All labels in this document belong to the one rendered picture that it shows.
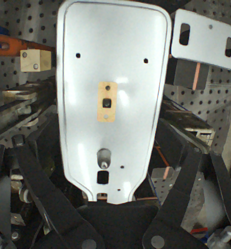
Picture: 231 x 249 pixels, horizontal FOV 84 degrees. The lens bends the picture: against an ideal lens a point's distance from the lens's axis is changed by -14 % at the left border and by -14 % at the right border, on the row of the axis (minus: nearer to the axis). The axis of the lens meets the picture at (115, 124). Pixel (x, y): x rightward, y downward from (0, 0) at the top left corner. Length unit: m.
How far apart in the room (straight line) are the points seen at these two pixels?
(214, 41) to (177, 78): 0.12
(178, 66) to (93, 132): 0.24
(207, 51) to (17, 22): 0.65
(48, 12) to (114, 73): 0.44
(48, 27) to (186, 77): 0.51
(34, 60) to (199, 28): 0.32
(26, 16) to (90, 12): 0.42
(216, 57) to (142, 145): 0.27
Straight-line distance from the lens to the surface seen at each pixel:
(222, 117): 0.88
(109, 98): 0.30
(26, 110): 0.27
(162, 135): 0.18
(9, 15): 0.74
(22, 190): 0.35
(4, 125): 0.24
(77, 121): 0.32
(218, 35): 0.39
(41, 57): 0.26
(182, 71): 0.36
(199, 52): 0.36
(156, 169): 0.43
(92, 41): 0.30
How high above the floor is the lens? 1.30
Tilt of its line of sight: 67 degrees down
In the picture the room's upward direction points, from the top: 170 degrees clockwise
